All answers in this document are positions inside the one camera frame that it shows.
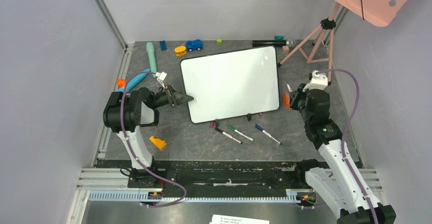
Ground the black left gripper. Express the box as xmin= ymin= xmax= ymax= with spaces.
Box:
xmin=151 ymin=83 xmax=194 ymax=109

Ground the white whiteboard with black frame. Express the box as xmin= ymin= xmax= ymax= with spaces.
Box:
xmin=179 ymin=46 xmax=280 ymax=124

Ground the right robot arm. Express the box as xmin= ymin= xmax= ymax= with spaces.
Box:
xmin=290 ymin=83 xmax=396 ymax=223

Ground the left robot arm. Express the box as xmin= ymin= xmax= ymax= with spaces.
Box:
xmin=102 ymin=85 xmax=194 ymax=188

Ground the orange cup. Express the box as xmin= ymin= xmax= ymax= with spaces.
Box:
xmin=283 ymin=93 xmax=290 ymax=108

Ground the blue toy crayon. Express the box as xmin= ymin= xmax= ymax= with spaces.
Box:
xmin=116 ymin=68 xmax=151 ymax=92

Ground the blue capped marker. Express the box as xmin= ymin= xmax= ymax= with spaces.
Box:
xmin=255 ymin=124 xmax=282 ymax=145

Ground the orange wedge block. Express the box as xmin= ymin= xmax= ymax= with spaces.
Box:
xmin=149 ymin=136 xmax=167 ymax=150

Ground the wooden cube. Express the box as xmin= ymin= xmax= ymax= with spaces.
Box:
xmin=281 ymin=45 xmax=290 ymax=54

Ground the dark blue block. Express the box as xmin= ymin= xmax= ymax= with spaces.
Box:
xmin=159 ymin=40 xmax=168 ymax=51

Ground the black flashlight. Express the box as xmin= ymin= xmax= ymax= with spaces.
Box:
xmin=252 ymin=39 xmax=296 ymax=48

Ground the blue toy car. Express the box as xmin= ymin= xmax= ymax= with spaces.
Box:
xmin=185 ymin=39 xmax=203 ymax=52

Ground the black capped marker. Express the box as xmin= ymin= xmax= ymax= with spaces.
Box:
xmin=215 ymin=127 xmax=242 ymax=144

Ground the green capped marker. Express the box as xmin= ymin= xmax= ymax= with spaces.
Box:
xmin=226 ymin=125 xmax=254 ymax=142

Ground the mint green toy microphone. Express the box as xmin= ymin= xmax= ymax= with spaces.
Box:
xmin=146 ymin=42 xmax=157 ymax=78

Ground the orange toy piece at left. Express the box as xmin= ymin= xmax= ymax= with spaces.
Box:
xmin=116 ymin=78 xmax=126 ymax=88

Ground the teal block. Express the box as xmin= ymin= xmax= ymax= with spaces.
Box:
xmin=274 ymin=35 xmax=284 ymax=40

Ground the white paper sheet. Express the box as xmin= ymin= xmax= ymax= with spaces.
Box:
xmin=209 ymin=214 xmax=269 ymax=224

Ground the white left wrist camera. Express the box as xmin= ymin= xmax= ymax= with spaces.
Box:
xmin=155 ymin=72 xmax=168 ymax=87

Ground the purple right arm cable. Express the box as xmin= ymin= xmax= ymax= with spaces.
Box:
xmin=315 ymin=68 xmax=381 ymax=224

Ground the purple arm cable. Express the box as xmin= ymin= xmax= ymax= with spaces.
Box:
xmin=120 ymin=71 xmax=187 ymax=209
xmin=315 ymin=68 xmax=381 ymax=224

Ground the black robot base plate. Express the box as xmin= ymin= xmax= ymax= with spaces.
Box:
xmin=126 ymin=158 xmax=329 ymax=198

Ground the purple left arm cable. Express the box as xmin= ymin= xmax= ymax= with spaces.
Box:
xmin=120 ymin=71 xmax=187 ymax=209

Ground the white cable duct rail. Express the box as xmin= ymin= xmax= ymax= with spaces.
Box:
xmin=88 ymin=190 xmax=311 ymax=204

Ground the aluminium frame profile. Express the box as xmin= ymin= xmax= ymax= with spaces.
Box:
xmin=94 ymin=0 xmax=128 ymax=50

